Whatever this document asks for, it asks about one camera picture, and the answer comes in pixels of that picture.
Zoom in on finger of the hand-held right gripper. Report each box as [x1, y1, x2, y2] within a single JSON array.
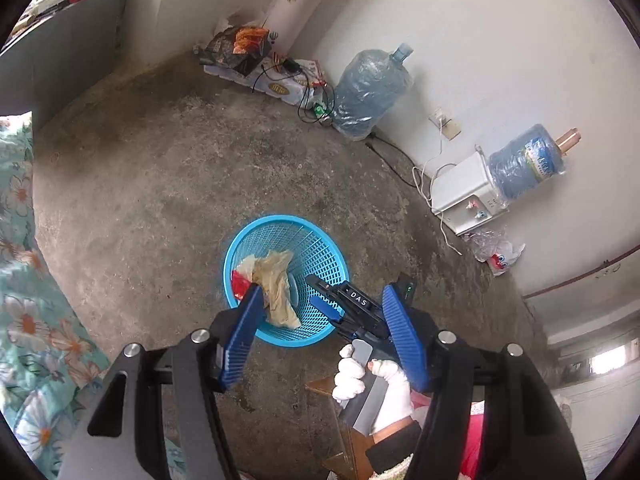
[[309, 295, 347, 322], [305, 274, 346, 302]]

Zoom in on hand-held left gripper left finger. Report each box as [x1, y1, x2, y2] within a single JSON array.
[[57, 284, 266, 480]]

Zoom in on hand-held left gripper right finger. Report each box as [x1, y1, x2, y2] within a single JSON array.
[[382, 284, 588, 480]]

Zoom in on blue plastic basket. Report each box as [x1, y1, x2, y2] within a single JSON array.
[[222, 215, 354, 347]]

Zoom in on beige wrapper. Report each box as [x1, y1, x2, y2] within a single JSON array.
[[250, 250, 304, 330]]

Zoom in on red wrapper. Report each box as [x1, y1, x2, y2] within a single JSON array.
[[231, 269, 254, 302]]

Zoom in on person's right forearm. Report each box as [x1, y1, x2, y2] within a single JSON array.
[[365, 410, 426, 480]]

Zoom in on person's right hand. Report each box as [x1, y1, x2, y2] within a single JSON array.
[[332, 344, 414, 434]]

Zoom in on person's pink clothing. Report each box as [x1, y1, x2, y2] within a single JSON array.
[[457, 399, 487, 480]]

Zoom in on crumpled clear plastic bag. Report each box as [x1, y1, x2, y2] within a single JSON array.
[[464, 230, 527, 277]]

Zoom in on brown wooden stool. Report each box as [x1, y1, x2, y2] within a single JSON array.
[[306, 374, 383, 480]]

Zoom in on white water dispenser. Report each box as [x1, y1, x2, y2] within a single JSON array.
[[430, 152, 512, 237]]

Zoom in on clear empty water jug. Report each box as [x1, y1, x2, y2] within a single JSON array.
[[331, 44, 416, 142]]

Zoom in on white bottle case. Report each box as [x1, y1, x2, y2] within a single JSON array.
[[202, 52, 327, 107]]

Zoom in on floral blue blanket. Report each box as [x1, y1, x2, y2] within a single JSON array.
[[0, 114, 117, 480]]

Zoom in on blue water jug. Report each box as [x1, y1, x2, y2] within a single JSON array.
[[488, 124, 569, 199]]

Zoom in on dark snack bag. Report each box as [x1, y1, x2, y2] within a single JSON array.
[[204, 25, 274, 77]]

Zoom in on grey side table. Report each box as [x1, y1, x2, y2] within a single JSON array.
[[0, 0, 132, 128]]

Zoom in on white cable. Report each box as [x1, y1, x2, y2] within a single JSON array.
[[412, 119, 465, 257]]

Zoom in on black floor cable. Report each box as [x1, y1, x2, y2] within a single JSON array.
[[364, 132, 417, 189]]

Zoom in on reddish wall pipe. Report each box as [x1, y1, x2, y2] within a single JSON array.
[[521, 244, 640, 302]]

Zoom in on black cables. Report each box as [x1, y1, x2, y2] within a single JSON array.
[[251, 57, 337, 127]]

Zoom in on wall socket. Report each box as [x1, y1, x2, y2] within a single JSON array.
[[428, 107, 462, 140]]

